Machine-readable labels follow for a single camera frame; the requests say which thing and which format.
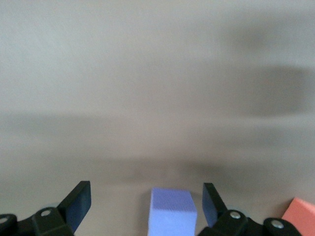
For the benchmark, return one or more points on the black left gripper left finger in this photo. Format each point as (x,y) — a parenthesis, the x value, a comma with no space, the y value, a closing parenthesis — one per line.
(49,223)

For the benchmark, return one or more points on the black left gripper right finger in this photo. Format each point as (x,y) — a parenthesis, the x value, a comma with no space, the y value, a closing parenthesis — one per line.
(231,225)

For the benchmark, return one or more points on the purple foam cube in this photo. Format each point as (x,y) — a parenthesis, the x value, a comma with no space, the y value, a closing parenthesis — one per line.
(172,216)

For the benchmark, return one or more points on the orange foam cube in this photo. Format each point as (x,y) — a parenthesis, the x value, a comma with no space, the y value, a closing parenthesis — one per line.
(302,216)

